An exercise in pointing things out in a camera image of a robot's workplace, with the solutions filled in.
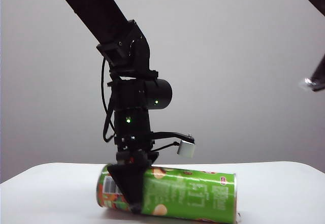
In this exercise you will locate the left wrist camera silver box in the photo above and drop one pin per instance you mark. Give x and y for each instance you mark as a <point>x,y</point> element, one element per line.
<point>186,149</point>

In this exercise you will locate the green chips can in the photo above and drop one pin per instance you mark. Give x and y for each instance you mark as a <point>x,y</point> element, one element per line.
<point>190,191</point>

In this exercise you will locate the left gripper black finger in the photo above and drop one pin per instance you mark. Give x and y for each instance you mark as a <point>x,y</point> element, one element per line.
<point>129,183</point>

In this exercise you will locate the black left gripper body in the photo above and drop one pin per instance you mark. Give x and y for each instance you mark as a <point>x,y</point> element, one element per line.
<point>134,147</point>

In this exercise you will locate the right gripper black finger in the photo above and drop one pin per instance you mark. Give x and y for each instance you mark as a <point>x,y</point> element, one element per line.
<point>320,76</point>

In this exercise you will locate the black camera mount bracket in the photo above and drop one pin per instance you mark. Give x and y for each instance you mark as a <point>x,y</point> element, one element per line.
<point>167,134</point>

